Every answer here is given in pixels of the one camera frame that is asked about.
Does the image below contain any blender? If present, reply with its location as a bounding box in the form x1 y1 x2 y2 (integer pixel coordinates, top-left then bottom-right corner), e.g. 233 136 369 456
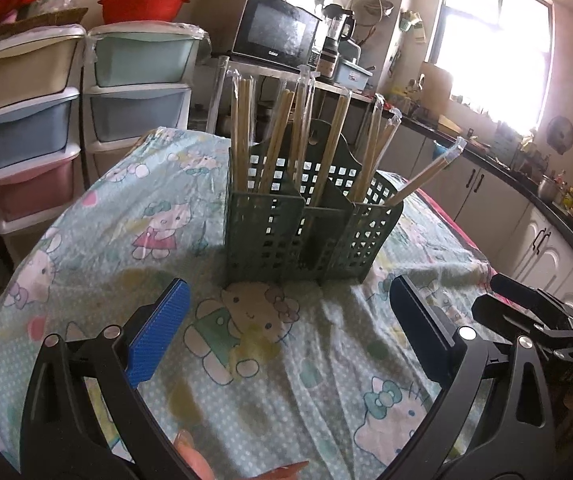
319 4 357 79

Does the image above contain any green blue drawer tower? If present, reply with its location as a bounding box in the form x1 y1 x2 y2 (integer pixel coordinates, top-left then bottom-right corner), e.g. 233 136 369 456
83 22 203 182

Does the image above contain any metal shelf rack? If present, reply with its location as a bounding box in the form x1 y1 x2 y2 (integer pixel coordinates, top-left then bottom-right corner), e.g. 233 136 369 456
200 57 373 132

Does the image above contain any window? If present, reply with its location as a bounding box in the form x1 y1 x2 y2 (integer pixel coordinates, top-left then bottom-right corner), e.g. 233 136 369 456
429 0 556 127

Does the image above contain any black microwave oven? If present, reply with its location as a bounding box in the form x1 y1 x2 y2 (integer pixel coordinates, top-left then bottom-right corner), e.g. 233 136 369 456
229 0 324 64

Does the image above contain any green wall holder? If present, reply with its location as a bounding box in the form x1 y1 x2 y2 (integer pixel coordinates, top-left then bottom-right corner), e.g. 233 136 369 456
399 10 425 44

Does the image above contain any round wall plate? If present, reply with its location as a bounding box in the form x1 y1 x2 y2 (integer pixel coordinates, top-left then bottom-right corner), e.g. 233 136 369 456
546 115 573 156

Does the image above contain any bunch of bamboo chopsticks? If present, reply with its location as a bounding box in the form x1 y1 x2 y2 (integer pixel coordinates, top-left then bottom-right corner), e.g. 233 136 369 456
210 55 468 212

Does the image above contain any light blue dish box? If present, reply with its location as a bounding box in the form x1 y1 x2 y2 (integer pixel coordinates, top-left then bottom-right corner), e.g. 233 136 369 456
339 57 376 92

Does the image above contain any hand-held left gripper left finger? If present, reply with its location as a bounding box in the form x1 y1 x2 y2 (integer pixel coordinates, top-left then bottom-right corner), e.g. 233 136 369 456
19 277 192 480

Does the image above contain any kitchen counter with cabinets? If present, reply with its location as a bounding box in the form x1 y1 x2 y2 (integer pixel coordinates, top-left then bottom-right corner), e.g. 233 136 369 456
365 104 573 313

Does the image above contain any steel pot on counter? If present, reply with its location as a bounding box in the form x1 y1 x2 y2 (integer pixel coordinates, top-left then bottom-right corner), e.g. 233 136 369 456
536 175 558 202

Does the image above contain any green plastic utensil holder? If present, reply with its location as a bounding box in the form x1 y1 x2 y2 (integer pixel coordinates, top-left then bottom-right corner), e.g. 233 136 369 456
225 119 405 285

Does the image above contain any red plastic basin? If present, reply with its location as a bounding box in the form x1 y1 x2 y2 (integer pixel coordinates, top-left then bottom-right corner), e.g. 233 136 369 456
98 0 190 26

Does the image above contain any flat woven basket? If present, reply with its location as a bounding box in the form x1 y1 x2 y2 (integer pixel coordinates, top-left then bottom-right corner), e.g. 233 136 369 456
0 7 90 37

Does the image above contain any person's left hand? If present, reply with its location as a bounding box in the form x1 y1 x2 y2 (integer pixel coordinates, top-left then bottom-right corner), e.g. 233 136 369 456
173 429 312 480

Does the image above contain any cartoon cat printed tablecloth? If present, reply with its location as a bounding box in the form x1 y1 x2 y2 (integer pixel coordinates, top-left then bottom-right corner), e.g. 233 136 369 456
0 127 498 480

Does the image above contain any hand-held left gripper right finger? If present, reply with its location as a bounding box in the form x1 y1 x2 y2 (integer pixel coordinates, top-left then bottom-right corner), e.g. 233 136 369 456
381 275 560 480

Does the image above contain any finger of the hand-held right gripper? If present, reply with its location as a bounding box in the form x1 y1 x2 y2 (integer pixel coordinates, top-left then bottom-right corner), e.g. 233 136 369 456
491 272 573 334
471 297 550 344

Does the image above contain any cream blue pink drawer tower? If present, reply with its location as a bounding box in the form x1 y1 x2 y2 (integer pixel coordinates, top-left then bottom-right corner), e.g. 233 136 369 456
0 24 88 262

